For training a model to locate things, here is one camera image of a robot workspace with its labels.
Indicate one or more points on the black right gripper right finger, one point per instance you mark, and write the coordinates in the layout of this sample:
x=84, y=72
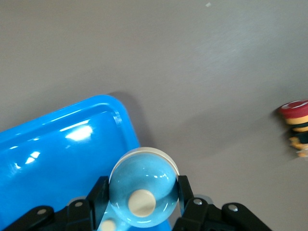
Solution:
x=204, y=216

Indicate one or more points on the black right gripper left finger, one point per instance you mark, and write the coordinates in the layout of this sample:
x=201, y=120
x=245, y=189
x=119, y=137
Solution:
x=79, y=216

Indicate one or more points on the blue bell with cream button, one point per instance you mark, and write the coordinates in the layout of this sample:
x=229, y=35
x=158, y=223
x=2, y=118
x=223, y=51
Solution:
x=144, y=180

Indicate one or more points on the blue plastic tray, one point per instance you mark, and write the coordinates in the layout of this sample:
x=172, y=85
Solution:
x=48, y=168

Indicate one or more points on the red yellow emergency stop button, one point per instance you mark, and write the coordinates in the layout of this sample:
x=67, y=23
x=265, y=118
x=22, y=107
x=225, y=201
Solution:
x=297, y=120

